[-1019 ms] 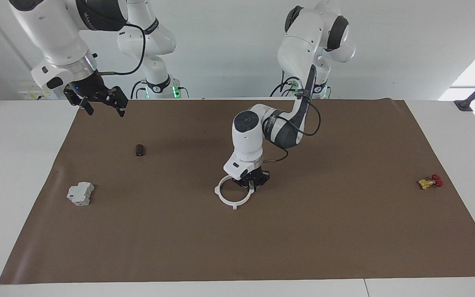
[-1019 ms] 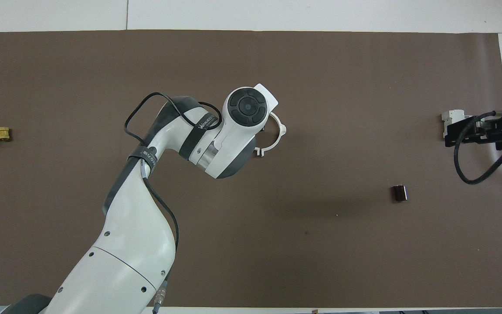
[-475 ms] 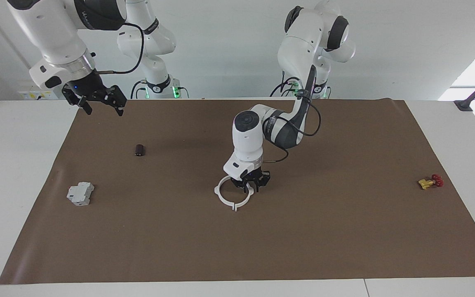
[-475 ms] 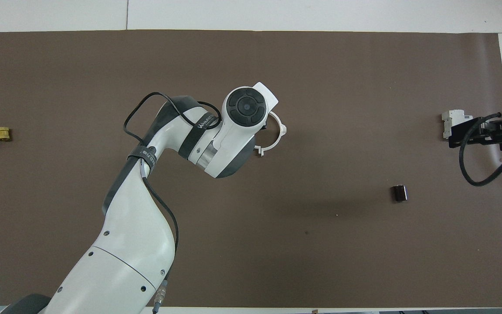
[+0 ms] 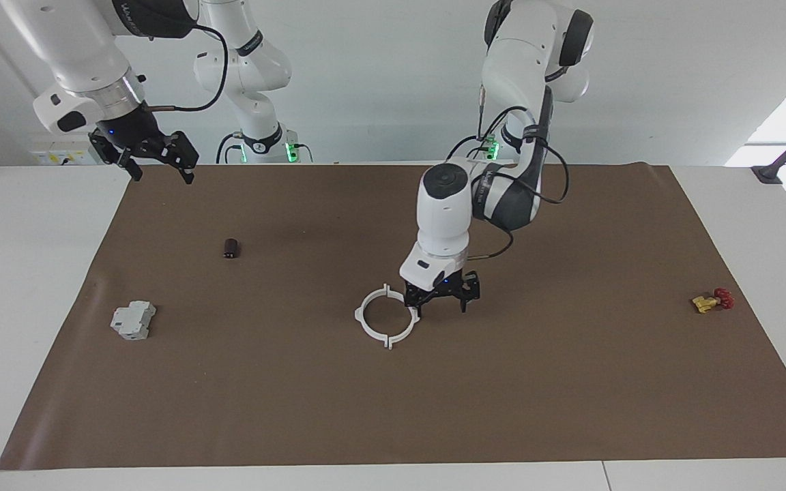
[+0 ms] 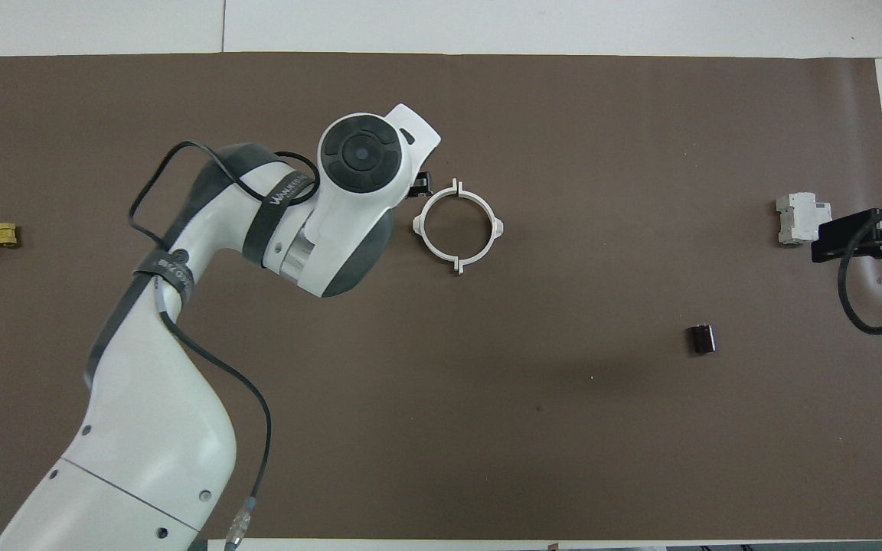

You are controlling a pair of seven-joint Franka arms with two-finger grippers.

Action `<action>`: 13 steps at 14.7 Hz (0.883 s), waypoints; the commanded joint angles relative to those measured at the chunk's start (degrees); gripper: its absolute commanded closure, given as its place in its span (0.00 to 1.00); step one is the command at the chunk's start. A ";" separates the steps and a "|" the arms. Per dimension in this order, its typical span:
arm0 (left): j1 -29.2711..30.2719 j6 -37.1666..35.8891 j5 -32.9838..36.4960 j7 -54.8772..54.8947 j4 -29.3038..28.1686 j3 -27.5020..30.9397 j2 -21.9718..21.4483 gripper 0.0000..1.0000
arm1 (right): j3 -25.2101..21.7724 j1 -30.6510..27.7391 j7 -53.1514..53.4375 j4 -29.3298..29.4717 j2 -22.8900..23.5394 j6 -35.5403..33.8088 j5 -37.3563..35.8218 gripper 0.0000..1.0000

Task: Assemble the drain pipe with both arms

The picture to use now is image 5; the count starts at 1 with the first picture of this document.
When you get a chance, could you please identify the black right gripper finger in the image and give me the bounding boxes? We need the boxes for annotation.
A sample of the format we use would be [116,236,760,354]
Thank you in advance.
[89,133,145,182]
[158,132,200,185]

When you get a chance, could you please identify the brown table mat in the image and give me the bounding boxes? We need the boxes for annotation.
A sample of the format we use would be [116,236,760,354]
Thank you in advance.
[0,162,786,471]

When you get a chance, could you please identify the white grey circuit breaker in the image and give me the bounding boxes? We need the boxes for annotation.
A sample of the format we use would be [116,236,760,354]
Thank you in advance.
[110,301,157,341]

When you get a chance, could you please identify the black base cable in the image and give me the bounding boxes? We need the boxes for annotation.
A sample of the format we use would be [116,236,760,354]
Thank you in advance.
[448,133,497,161]
[216,133,244,164]

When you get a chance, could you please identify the white wall socket box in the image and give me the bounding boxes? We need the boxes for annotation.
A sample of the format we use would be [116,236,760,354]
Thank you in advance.
[30,132,98,166]

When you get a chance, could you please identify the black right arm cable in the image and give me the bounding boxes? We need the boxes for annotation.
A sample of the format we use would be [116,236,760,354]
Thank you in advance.
[142,24,230,112]

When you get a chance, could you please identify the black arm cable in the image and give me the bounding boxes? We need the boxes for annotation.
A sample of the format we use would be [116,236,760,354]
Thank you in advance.
[142,24,230,112]
[446,85,571,261]

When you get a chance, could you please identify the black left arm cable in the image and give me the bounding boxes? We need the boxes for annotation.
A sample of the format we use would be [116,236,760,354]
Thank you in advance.
[446,85,571,261]

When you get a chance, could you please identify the brass valve red handle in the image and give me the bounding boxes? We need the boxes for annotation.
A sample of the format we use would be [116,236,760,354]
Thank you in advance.
[692,288,735,314]

